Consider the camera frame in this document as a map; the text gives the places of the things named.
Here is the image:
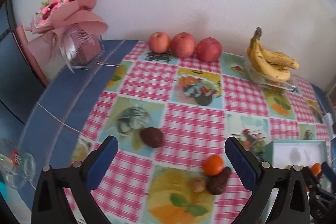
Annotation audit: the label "clear plastic fruit container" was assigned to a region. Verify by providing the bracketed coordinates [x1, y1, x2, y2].
[244, 59, 298, 92]

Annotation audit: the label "white tray with teal rim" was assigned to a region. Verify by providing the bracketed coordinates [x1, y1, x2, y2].
[264, 139, 332, 224]

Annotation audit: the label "orange tangerine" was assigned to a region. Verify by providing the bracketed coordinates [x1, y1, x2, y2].
[310, 162, 322, 176]
[202, 155, 224, 176]

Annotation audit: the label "clear square vase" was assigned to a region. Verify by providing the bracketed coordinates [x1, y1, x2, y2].
[60, 24, 103, 73]

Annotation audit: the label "red apple nearest bananas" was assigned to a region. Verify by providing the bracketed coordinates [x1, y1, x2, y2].
[196, 38, 222, 63]

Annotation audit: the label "blue underlying tablecloth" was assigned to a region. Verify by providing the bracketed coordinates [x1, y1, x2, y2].
[1, 40, 137, 223]

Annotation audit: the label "middle red apple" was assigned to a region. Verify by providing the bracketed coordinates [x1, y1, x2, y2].
[170, 32, 196, 59]

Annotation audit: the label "pink checkered fruit tablecloth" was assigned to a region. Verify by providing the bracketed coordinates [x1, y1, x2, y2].
[72, 42, 330, 223]

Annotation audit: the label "lower yellow banana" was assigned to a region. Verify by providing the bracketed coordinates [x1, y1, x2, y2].
[247, 38, 291, 82]

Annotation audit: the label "large dark avocado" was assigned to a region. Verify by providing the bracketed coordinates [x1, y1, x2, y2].
[140, 127, 163, 148]

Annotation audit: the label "far pale red apple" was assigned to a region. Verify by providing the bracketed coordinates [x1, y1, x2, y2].
[148, 32, 171, 54]

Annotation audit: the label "glass mug with logo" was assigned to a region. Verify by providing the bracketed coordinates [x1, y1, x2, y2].
[1, 138, 36, 190]

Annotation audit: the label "upper spotted banana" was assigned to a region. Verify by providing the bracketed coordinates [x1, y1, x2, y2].
[253, 27, 299, 69]

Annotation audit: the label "pink wrapped flower bouquet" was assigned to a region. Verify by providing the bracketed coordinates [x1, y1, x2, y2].
[25, 0, 108, 65]

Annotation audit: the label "white power strip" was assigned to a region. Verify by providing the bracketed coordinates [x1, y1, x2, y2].
[323, 113, 335, 140]

